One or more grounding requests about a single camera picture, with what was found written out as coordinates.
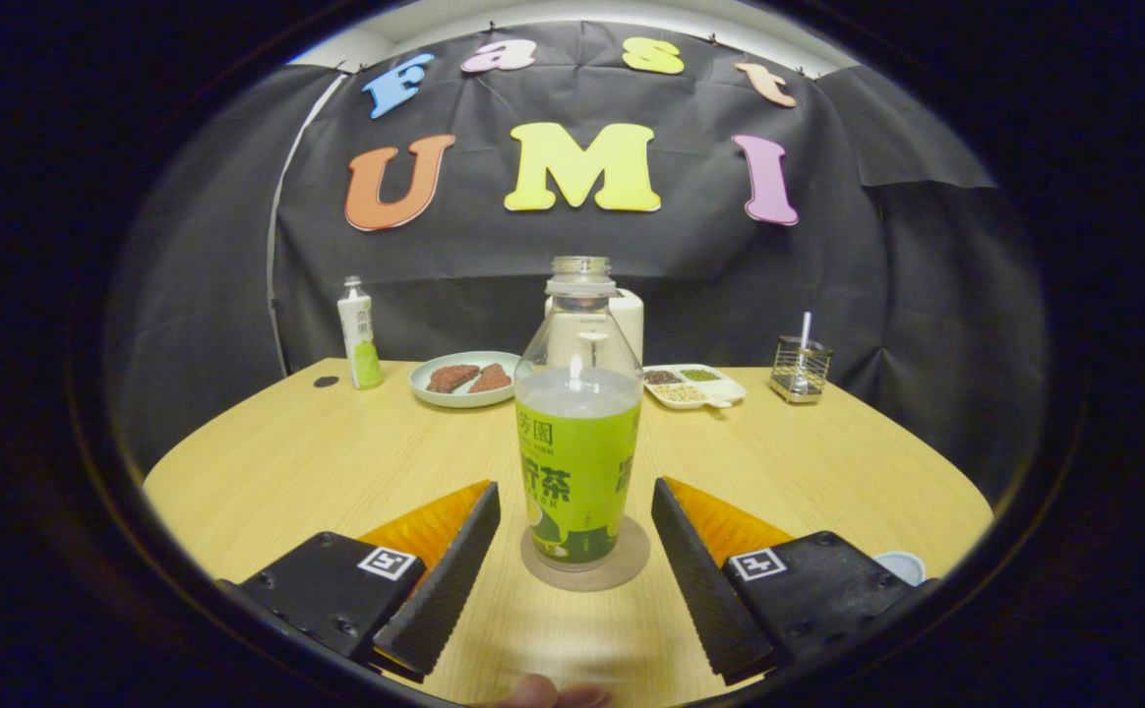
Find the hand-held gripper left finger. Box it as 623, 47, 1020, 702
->
218, 480, 503, 683

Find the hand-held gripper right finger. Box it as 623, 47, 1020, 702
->
650, 476, 935, 687

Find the round brown coaster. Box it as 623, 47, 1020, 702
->
520, 516, 651, 592

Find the clear juice bottle green label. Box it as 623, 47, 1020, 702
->
514, 257, 643, 572

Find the white cup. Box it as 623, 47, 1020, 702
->
873, 551, 928, 587

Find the small white green bottle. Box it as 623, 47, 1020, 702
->
337, 275, 385, 390

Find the pale green plate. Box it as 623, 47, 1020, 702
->
409, 351, 522, 409

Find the white divided dish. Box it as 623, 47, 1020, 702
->
643, 364, 747, 410

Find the wooden table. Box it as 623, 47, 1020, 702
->
143, 359, 994, 705

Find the cream toaster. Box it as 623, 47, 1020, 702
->
545, 288, 645, 365

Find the wire mesh holder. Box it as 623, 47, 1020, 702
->
769, 336, 833, 405

